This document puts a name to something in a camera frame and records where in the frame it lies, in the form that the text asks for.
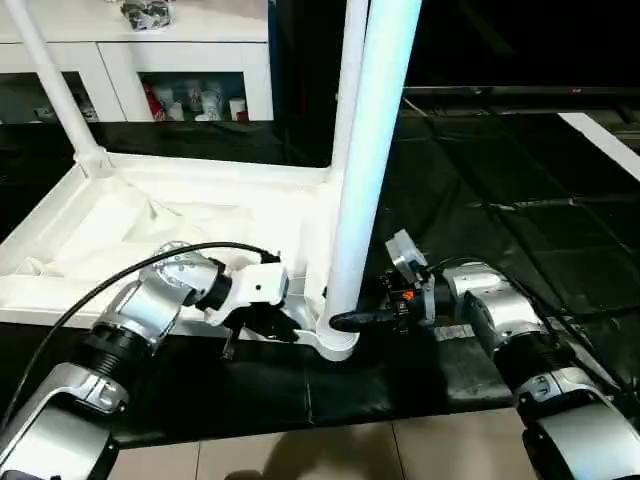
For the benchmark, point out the white plastic table top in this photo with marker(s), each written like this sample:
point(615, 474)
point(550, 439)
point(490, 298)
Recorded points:
point(150, 220)

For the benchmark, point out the white plastic table leg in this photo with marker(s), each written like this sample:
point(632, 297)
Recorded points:
point(370, 150)
point(60, 80)
point(348, 90)

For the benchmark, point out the grey left robot foot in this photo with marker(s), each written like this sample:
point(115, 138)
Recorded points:
point(245, 475)

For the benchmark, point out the black work mat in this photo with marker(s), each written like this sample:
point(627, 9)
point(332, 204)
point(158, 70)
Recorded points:
point(520, 220)

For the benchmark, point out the red bottle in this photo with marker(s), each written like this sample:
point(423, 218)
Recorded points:
point(154, 100)

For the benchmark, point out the white edge strip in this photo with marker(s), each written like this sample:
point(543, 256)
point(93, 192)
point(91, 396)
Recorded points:
point(605, 140)

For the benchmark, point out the white glass-door cabinet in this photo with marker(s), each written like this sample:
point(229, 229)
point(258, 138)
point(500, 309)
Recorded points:
point(130, 50)

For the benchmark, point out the grey object on cabinet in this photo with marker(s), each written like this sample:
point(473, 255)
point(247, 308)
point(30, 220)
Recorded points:
point(146, 12)

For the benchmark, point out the black metal rail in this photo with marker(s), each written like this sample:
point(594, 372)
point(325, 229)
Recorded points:
point(520, 92)

